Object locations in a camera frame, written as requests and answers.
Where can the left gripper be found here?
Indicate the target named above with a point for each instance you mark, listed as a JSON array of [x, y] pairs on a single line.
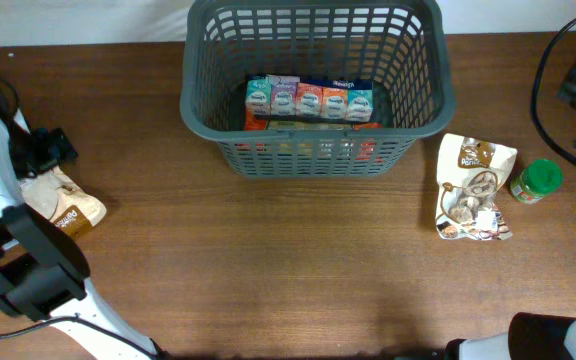
[[57, 147]]

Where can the beige rice bag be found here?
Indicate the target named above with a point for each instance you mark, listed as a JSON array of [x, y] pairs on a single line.
[[60, 200]]

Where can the multicolour tissue pack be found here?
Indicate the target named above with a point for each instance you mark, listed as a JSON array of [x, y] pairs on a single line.
[[283, 96]]

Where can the grey plastic shopping basket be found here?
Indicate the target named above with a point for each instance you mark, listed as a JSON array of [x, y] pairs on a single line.
[[397, 45]]

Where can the beige mushroom snack bag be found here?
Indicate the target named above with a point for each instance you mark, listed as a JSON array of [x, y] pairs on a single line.
[[470, 172]]

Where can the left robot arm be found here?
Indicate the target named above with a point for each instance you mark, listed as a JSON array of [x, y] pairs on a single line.
[[44, 275]]

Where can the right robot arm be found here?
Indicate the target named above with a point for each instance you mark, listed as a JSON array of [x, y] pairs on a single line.
[[530, 336]]

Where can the green lid jar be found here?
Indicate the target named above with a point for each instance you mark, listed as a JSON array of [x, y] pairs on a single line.
[[540, 179]]

